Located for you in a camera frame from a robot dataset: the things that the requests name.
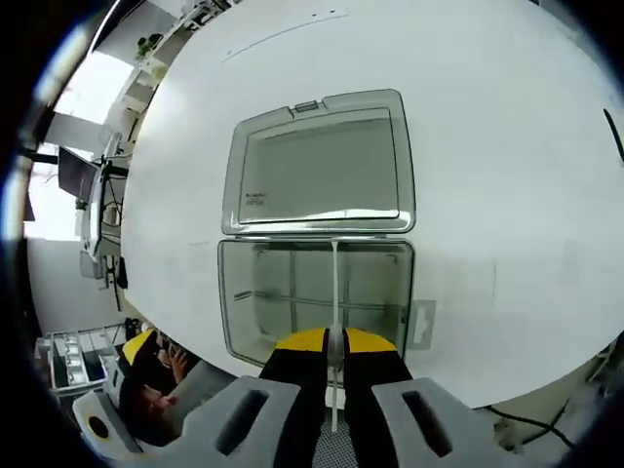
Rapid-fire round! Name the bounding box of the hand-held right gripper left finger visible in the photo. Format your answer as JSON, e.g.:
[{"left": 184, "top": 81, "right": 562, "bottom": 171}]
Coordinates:
[{"left": 180, "top": 327, "right": 328, "bottom": 468}]

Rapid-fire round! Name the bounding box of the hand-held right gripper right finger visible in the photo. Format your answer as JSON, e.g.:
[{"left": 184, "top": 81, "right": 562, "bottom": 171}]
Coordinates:
[{"left": 342, "top": 327, "right": 497, "bottom": 468}]

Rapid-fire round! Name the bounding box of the clear plastic divider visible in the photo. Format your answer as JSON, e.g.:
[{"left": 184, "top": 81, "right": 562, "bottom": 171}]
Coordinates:
[{"left": 324, "top": 237, "right": 348, "bottom": 434}]

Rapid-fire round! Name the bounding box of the grey transparent guide fixture box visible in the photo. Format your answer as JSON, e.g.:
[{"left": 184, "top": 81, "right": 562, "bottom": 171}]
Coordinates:
[{"left": 216, "top": 88, "right": 418, "bottom": 366}]

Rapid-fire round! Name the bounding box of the person's left hand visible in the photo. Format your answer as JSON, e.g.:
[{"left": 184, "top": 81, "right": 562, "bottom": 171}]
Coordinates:
[{"left": 140, "top": 384, "right": 180, "bottom": 413}]

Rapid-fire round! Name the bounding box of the white storage shelf rack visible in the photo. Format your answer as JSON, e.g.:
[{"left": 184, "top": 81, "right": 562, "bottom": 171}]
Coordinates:
[{"left": 35, "top": 325, "right": 129, "bottom": 392}]

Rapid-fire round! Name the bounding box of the dark computer monitor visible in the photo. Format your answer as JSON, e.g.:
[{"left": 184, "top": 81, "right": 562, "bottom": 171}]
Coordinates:
[{"left": 57, "top": 144, "right": 102, "bottom": 202}]

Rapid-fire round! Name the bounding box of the green potted plant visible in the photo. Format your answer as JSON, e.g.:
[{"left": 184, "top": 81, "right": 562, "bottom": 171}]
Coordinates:
[{"left": 134, "top": 32, "right": 163, "bottom": 63}]

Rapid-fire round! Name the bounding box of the black pen on table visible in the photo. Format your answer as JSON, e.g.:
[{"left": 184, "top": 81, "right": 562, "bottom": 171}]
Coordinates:
[{"left": 602, "top": 106, "right": 624, "bottom": 161}]

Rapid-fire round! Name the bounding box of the black cable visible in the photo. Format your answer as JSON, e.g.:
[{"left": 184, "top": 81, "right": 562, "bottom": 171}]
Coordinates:
[{"left": 486, "top": 403, "right": 577, "bottom": 449}]

